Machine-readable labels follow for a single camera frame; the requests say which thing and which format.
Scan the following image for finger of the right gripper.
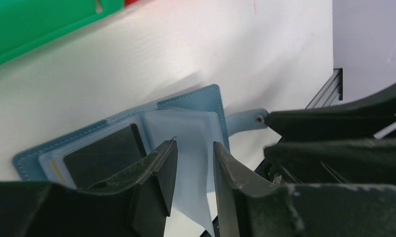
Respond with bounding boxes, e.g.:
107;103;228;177
264;138;396;186
265;83;396;142

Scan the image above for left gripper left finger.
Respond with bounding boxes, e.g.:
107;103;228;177
0;140;178;237

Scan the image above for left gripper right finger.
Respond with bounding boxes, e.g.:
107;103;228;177
214;142;396;237

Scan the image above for red plastic bin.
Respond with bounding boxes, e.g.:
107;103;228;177
123;0;139;7

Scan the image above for aluminium frame rail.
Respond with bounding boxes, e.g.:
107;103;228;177
306;68;343;109

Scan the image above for teal card holder wallet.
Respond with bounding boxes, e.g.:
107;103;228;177
12;84;269;237

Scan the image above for green plastic bin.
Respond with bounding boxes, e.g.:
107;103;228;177
0;0;125;65

